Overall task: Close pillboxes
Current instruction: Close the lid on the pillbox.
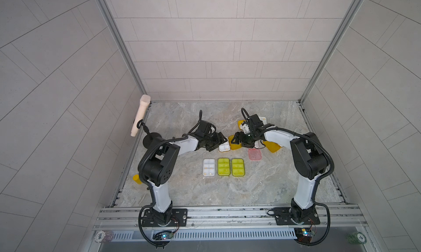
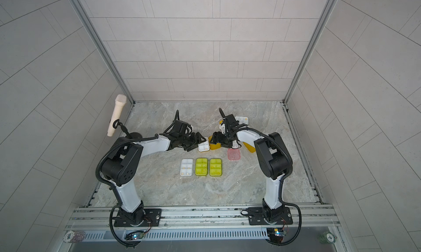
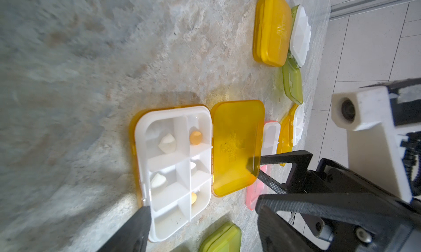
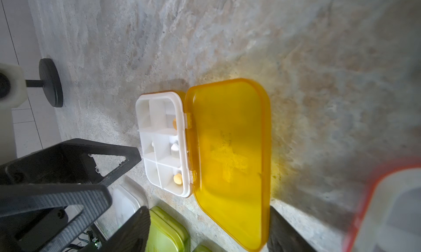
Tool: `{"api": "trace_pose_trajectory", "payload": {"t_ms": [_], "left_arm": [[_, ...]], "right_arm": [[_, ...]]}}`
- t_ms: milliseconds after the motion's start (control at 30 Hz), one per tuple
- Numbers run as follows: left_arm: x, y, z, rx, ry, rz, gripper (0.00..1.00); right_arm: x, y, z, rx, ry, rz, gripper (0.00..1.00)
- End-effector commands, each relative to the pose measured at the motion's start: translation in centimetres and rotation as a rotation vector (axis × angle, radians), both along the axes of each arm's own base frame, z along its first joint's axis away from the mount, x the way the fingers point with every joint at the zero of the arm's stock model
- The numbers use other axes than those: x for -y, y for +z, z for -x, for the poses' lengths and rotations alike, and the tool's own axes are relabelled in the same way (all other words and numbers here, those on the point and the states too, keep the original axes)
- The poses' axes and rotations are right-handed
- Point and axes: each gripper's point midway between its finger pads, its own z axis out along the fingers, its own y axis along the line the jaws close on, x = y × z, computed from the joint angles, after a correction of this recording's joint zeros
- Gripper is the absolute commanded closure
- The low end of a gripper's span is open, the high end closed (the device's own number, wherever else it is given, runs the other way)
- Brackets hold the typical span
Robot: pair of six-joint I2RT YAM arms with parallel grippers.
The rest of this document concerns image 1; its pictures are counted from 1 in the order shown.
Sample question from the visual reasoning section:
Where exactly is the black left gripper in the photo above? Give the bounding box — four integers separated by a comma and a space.
202, 132, 228, 152

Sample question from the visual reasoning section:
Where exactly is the yellow six-slot pillbox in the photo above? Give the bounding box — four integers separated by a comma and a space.
218, 135, 242, 153

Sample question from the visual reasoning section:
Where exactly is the clear white pillbox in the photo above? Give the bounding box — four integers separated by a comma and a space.
202, 159, 216, 177

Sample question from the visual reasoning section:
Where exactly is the green pillbox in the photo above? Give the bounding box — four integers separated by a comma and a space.
259, 117, 267, 125
217, 158, 231, 176
231, 158, 245, 177

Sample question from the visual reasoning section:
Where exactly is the pink pillbox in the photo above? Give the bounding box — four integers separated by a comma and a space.
248, 148, 262, 161

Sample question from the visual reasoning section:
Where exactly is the small yellow pillbox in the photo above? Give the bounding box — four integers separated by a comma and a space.
237, 120, 244, 130

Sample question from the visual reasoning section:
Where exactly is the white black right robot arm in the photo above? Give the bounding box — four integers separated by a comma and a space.
230, 108, 334, 225

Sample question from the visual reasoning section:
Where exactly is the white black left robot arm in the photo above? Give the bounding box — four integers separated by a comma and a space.
137, 120, 228, 225

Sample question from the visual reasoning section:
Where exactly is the black microphone stand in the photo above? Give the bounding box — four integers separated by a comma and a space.
137, 119, 163, 149

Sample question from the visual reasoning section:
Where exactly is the beige microphone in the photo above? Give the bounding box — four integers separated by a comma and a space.
130, 95, 151, 137

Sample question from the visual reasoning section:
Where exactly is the small yellow piece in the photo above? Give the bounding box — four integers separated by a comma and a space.
133, 174, 142, 185

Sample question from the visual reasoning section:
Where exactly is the left green circuit board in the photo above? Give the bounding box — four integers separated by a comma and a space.
153, 231, 174, 241

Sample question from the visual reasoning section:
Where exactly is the green circuit board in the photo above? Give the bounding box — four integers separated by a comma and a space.
294, 228, 317, 244
153, 231, 174, 241

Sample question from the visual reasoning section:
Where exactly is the right green circuit board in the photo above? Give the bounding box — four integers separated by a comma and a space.
294, 228, 317, 244

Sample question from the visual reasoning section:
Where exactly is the left poker chip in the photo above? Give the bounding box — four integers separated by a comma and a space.
94, 230, 115, 243

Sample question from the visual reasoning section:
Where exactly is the poker chip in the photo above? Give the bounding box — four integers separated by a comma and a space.
346, 232, 367, 245
94, 230, 115, 243

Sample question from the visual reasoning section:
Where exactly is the right poker chip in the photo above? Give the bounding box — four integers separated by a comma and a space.
346, 232, 367, 245

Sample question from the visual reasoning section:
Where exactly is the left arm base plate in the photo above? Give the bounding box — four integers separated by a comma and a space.
140, 208, 188, 227

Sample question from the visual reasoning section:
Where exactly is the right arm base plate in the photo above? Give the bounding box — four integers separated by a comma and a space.
267, 207, 320, 226

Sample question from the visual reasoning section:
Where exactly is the aluminium rail frame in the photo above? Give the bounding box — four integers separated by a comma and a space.
93, 203, 368, 230

